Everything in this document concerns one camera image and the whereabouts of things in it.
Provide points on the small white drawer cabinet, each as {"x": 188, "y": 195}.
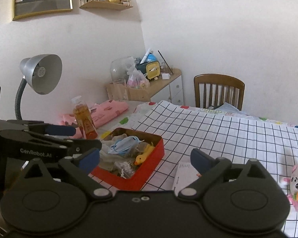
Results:
{"x": 170, "y": 90}

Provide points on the plastic bag of items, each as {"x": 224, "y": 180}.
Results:
{"x": 137, "y": 80}

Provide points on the glass jar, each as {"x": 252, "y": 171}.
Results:
{"x": 119, "y": 68}

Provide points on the cotton swab bag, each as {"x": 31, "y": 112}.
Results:
{"x": 125, "y": 169}

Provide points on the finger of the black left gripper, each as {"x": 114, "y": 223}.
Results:
{"x": 45, "y": 128}
{"x": 25, "y": 145}

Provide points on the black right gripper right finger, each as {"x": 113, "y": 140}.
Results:
{"x": 211, "y": 171}

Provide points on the orange liquid bottle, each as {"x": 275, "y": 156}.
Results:
{"x": 83, "y": 118}

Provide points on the red storage box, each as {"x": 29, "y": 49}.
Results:
{"x": 128, "y": 158}

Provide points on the cardboard box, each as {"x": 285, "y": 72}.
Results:
{"x": 119, "y": 92}

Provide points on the wooden wall shelf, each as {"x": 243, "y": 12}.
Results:
{"x": 103, "y": 4}

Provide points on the white grid tablecloth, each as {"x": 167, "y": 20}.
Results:
{"x": 234, "y": 136}

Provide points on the silver desk lamp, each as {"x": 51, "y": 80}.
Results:
{"x": 42, "y": 73}

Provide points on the wooden chair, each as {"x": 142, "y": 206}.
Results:
{"x": 217, "y": 89}

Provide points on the white teal book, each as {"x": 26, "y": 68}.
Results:
{"x": 185, "y": 175}

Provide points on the white mesh cloth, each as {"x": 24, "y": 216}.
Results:
{"x": 107, "y": 160}

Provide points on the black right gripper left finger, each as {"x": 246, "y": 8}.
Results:
{"x": 78, "y": 170}

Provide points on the yellow toy clock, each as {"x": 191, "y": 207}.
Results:
{"x": 152, "y": 70}

